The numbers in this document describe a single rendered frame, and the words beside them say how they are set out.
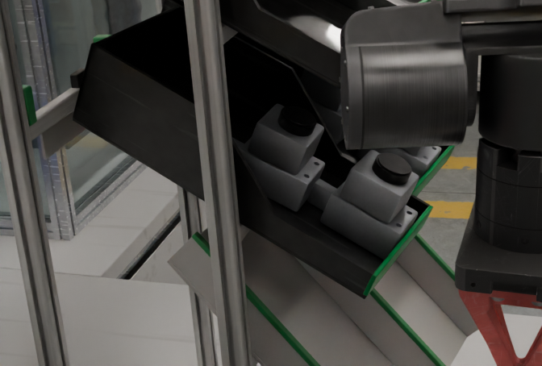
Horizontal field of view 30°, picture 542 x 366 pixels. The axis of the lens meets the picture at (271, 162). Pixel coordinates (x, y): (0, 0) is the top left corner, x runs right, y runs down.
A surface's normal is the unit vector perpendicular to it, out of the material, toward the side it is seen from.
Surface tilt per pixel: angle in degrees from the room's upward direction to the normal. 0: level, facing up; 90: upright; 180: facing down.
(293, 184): 92
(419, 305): 45
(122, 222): 0
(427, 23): 71
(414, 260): 90
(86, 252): 0
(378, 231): 90
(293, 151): 92
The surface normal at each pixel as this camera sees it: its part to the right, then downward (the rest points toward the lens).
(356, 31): 0.00, 0.04
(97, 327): -0.07, -0.92
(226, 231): -0.29, 0.38
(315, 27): 0.31, -0.79
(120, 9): 0.60, -0.04
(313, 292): 0.58, -0.58
